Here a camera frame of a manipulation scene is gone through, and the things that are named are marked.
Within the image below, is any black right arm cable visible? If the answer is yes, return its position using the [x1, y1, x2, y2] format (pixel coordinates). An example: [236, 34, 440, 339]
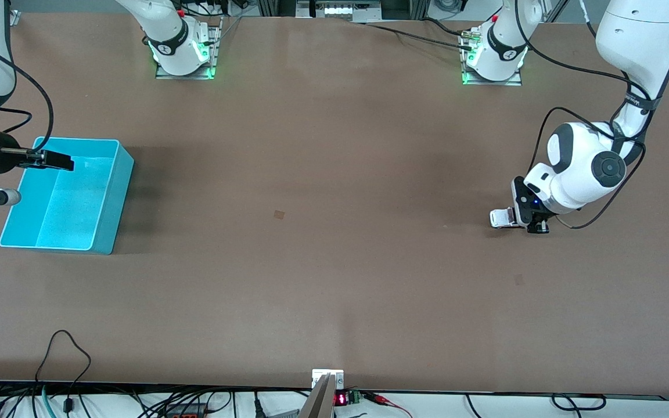
[0, 38, 55, 154]

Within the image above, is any black looped cable with adapter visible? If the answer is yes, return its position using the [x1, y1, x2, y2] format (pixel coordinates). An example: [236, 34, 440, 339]
[35, 330, 92, 413]

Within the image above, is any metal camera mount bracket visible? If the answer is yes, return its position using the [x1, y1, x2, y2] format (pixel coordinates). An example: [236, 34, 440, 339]
[298, 369, 345, 418]

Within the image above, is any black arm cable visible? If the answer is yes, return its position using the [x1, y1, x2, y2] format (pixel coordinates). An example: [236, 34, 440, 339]
[515, 0, 648, 230]
[0, 38, 55, 154]

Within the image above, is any red clip wire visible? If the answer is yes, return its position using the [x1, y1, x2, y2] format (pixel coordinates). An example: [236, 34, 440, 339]
[364, 392, 413, 418]

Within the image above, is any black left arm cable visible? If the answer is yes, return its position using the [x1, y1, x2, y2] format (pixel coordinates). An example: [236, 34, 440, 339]
[515, 0, 648, 230]

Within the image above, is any white jeep toy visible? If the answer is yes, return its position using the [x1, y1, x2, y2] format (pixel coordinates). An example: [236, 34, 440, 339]
[490, 208, 518, 229]

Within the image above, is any black coiled cable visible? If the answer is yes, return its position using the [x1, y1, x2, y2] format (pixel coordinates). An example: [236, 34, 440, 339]
[551, 394, 607, 412]

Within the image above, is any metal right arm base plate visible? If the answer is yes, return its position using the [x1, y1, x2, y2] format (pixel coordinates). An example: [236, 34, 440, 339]
[154, 16, 224, 80]

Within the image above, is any thick black table cable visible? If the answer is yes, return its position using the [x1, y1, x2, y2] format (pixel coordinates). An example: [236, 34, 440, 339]
[362, 23, 476, 52]

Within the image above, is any cyan plastic bin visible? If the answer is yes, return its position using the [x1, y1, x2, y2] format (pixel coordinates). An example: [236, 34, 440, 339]
[0, 137, 135, 255]

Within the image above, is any thin black table cable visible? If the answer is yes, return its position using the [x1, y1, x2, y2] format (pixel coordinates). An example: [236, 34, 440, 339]
[422, 17, 469, 37]

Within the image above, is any black power strip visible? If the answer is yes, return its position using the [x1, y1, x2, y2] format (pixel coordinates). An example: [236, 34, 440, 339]
[160, 403, 210, 418]

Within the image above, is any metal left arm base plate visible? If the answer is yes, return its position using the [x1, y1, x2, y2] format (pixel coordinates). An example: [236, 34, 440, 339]
[459, 29, 523, 87]

